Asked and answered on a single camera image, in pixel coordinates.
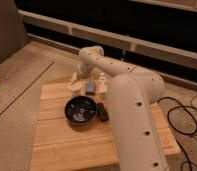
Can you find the wooden board table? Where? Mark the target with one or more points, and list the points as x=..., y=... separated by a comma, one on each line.
x=61, y=146

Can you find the black rectangular block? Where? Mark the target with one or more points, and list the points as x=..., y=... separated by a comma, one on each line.
x=102, y=112

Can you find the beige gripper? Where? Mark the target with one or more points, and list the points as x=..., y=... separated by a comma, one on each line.
x=83, y=71

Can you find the small ceramic cup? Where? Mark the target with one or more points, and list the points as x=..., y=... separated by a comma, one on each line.
x=75, y=89

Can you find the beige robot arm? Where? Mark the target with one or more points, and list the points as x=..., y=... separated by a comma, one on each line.
x=130, y=93

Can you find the grey blue box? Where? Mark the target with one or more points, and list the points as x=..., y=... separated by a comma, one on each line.
x=90, y=87

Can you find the dark patterned bowl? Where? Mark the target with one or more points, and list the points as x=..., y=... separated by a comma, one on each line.
x=80, y=110

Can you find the beige chair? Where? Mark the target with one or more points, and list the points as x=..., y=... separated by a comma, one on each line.
x=13, y=35

